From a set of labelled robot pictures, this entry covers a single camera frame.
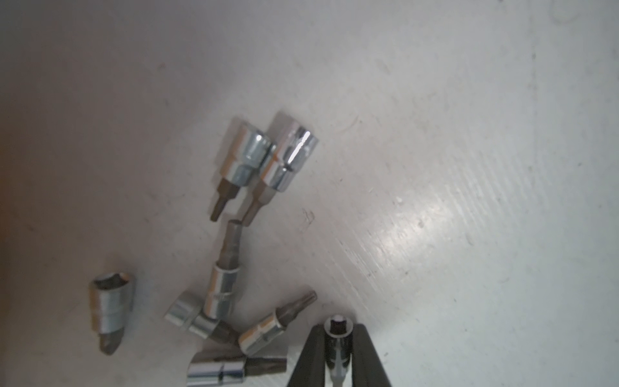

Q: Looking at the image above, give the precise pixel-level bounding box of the silver socket bit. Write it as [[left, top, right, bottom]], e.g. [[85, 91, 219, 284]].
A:
[[203, 219, 243, 320], [185, 352, 288, 386], [242, 119, 319, 227], [89, 272, 135, 356], [238, 290, 318, 356], [324, 314, 354, 386], [210, 121, 273, 222], [164, 291, 240, 347]]

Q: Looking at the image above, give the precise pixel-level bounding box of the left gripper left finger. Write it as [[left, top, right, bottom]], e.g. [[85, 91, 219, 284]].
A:
[[287, 324, 326, 387]]

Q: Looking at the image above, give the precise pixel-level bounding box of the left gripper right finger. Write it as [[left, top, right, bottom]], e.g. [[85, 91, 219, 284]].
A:
[[351, 323, 392, 387]]

